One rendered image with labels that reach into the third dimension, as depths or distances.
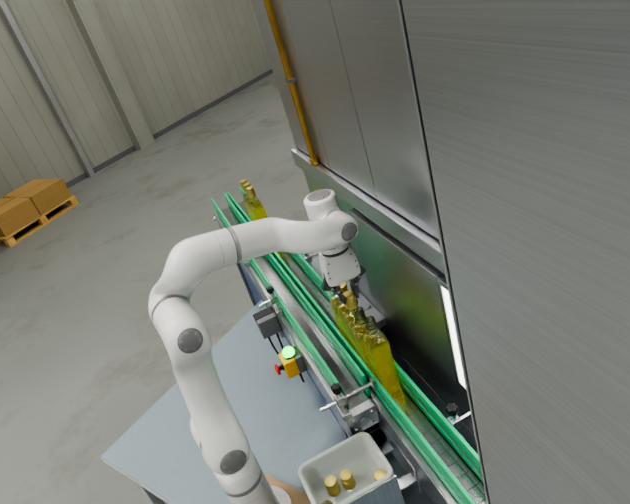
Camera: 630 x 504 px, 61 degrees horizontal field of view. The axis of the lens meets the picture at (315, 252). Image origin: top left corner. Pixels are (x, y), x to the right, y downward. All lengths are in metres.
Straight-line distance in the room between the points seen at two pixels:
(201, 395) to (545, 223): 1.24
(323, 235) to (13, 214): 6.50
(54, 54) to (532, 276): 8.90
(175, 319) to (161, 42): 9.00
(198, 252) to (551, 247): 1.07
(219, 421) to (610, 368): 1.27
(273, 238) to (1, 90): 7.55
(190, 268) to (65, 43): 8.04
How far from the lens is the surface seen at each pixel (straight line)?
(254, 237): 1.27
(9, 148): 8.62
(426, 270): 1.26
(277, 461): 1.96
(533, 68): 0.19
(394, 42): 1.08
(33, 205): 7.67
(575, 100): 0.18
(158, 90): 9.91
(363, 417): 1.59
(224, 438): 1.45
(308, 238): 1.27
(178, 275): 1.24
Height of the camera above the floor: 2.20
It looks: 30 degrees down
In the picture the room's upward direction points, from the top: 18 degrees counter-clockwise
